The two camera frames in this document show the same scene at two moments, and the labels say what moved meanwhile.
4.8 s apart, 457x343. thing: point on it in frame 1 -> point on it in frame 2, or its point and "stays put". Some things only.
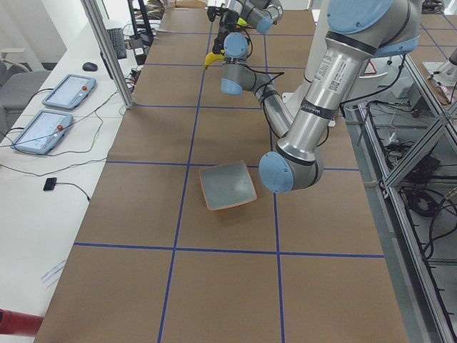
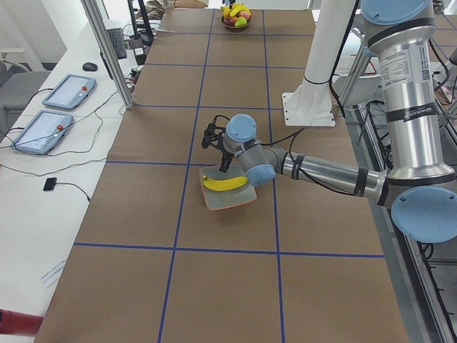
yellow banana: x=211 y=57 -> x=224 y=184
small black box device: x=50 y=184 stays put
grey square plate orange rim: x=227 y=185 stays put
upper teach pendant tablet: x=69 y=91 stays put
